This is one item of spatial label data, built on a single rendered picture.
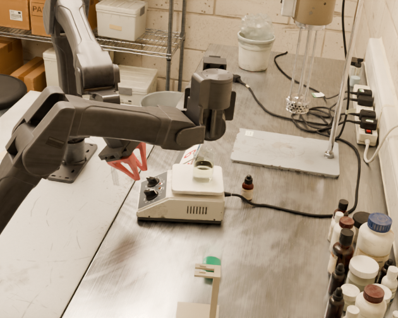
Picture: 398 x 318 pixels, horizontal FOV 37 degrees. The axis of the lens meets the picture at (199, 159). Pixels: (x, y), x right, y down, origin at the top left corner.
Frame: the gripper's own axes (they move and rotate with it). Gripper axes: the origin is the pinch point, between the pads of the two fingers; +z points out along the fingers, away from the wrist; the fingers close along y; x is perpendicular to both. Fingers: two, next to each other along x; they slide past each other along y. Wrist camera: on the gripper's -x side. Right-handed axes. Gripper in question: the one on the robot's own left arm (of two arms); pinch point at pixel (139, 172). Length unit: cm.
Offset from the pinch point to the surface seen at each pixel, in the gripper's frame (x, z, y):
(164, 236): -3.1, 13.4, -6.8
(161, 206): -2.1, 8.7, -1.8
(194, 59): 125, 57, 212
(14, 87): 122, -3, 80
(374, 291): -49, 25, -13
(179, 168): -2.1, 6.7, 9.7
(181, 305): -16.5, 15.3, -24.9
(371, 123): -28, 37, 65
